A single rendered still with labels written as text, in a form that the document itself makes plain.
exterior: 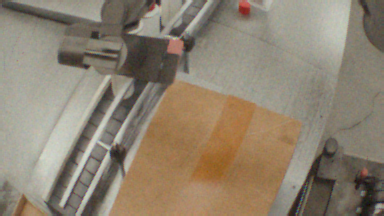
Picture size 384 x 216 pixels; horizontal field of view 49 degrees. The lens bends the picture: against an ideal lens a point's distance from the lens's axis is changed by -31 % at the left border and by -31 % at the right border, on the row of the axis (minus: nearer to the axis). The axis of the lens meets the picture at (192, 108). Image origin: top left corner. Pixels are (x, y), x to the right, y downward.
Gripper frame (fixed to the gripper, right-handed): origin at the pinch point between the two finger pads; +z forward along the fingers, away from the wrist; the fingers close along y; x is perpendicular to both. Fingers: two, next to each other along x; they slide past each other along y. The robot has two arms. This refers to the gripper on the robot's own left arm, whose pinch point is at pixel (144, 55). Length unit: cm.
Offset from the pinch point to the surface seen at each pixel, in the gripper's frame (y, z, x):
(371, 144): -78, 138, 18
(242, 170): -19.5, -3.8, 13.7
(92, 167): 12.4, 16.7, 25.7
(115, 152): 5.3, 10.9, 19.2
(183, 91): -6.8, 3.3, 4.6
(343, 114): -56, 146, 8
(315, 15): -30, 65, -24
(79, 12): 37, 45, -9
